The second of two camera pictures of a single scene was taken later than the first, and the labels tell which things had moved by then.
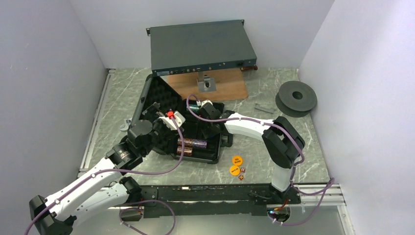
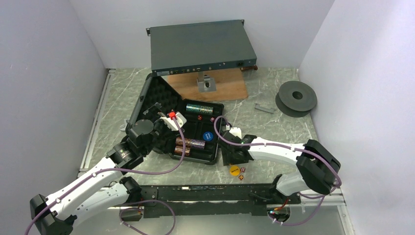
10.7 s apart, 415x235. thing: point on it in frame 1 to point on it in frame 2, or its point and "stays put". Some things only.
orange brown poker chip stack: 188,142 stays put
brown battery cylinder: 187,151 stays put
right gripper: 206,131 to 227,159
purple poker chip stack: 200,144 stays put
